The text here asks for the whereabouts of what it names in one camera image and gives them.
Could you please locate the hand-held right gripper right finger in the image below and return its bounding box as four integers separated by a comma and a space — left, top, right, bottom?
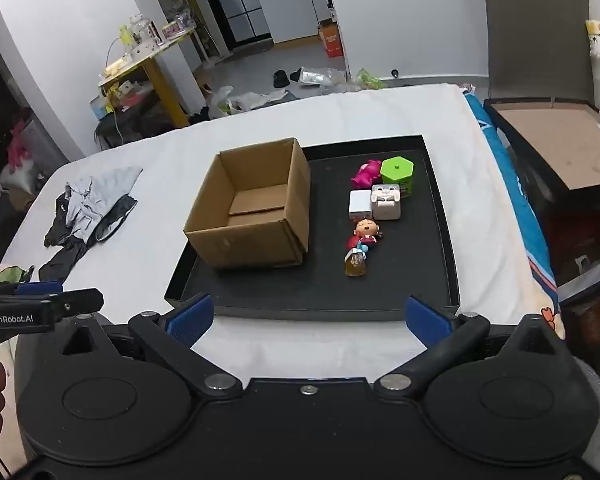
374, 296, 568, 401

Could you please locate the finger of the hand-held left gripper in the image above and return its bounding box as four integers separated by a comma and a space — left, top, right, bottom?
40, 288, 105, 323
15, 281, 65, 298

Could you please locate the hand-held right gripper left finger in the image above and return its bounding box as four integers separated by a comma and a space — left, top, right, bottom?
60, 294, 243, 401

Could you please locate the small amber bottle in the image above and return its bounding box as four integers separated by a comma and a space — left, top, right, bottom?
344, 249, 367, 278

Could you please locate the brown cardboard box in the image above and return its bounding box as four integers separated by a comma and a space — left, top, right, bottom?
182, 136, 312, 270

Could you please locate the red doll with brown hair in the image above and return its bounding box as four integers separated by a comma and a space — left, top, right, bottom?
347, 217, 383, 256

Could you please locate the black tray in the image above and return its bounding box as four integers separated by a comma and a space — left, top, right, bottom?
164, 134, 462, 322

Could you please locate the white cube toy with face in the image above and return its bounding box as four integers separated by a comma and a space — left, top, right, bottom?
370, 184, 403, 221

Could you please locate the white charger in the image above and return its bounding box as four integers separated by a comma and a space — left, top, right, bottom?
348, 189, 374, 222

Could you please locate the grey and black clothing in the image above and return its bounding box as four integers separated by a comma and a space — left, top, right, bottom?
39, 166, 144, 281

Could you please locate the pink cloth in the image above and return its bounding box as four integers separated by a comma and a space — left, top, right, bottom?
7, 135, 37, 177

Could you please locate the green hexagonal box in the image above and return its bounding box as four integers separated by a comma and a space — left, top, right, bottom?
380, 156, 416, 197

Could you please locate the pink toy figurine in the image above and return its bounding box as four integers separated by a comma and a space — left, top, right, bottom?
352, 159, 382, 186

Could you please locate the black box with cardboard lining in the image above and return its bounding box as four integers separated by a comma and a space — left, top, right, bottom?
482, 96, 600, 206

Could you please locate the white plastic bag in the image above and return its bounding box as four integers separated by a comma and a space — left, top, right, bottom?
207, 85, 237, 118

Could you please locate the white blanket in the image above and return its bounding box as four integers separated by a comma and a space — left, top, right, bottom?
0, 82, 537, 366

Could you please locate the yellow table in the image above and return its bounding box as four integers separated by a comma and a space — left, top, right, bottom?
97, 25, 202, 128

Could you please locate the green plastic bag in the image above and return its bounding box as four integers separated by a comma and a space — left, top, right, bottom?
355, 67, 385, 91

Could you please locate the clear plastic bag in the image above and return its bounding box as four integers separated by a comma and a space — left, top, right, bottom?
322, 67, 354, 94

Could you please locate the orange box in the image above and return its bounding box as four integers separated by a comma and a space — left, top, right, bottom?
317, 19, 344, 58

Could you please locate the grey board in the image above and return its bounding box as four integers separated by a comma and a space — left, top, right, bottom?
482, 0, 597, 106

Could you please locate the black framed door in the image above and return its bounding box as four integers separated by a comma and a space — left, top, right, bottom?
200, 0, 272, 45

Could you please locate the white cabinet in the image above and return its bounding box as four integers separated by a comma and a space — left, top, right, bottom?
252, 0, 331, 45

